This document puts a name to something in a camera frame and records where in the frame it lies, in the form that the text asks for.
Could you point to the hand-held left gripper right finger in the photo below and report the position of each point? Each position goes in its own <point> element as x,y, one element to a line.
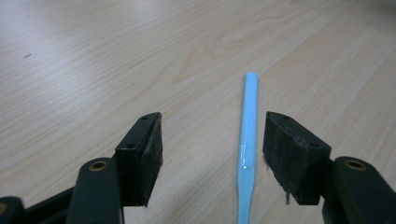
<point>292,155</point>

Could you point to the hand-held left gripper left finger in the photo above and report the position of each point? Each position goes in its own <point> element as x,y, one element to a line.
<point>140,161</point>

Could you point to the light blue toothbrush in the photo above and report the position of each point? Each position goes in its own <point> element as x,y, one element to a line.
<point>248,137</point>

